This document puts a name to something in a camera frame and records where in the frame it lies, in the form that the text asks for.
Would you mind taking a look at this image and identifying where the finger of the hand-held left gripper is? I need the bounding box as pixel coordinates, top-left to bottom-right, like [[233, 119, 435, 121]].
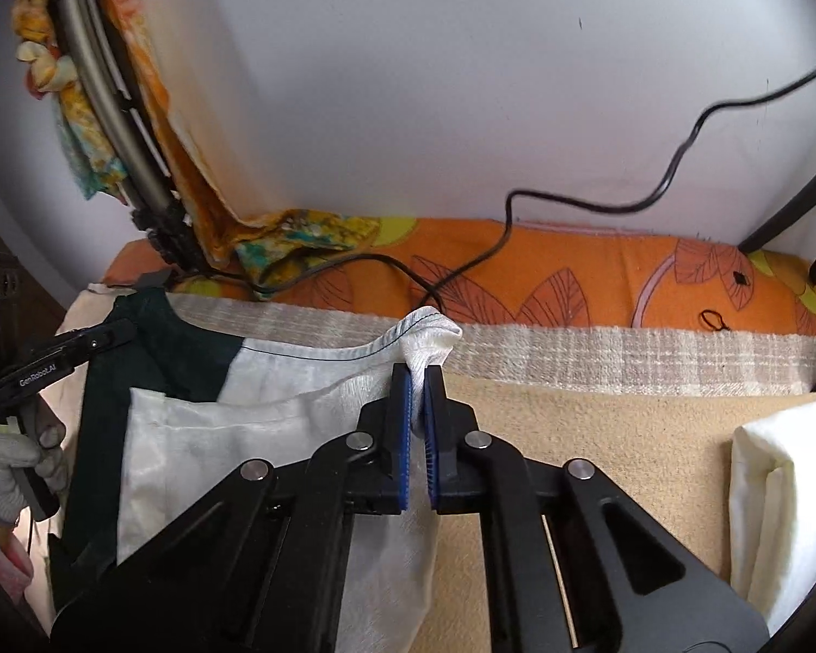
[[56, 320, 139, 356]]

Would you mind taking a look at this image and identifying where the green white tree print t-shirt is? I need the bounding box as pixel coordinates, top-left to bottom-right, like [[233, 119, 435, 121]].
[[47, 289, 465, 653]]

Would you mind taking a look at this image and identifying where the grey black folded tripod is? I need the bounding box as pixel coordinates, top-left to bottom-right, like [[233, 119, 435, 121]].
[[44, 0, 209, 284]]

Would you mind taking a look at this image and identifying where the colourful orange floral cloth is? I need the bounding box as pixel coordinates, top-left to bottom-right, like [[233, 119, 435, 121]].
[[10, 0, 410, 288]]

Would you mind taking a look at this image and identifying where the folded white cloth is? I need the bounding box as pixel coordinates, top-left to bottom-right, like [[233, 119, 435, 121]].
[[729, 393, 816, 638]]

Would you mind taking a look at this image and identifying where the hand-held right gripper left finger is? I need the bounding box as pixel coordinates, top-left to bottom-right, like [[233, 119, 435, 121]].
[[51, 362, 413, 653]]

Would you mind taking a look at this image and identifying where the black power cable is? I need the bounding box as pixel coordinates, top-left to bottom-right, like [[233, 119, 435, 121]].
[[254, 47, 816, 315]]

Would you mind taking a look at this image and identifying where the beige blanket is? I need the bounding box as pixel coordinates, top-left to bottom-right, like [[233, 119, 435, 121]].
[[44, 282, 816, 653]]

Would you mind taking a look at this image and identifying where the orange leaf print bed sheet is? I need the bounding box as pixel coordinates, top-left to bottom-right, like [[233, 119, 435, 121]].
[[102, 213, 816, 342]]

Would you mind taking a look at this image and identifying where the white grey checked blanket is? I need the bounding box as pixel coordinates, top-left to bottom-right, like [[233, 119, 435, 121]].
[[169, 292, 816, 399]]

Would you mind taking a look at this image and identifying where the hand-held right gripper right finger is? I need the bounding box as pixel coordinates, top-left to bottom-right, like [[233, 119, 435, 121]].
[[422, 365, 771, 653]]

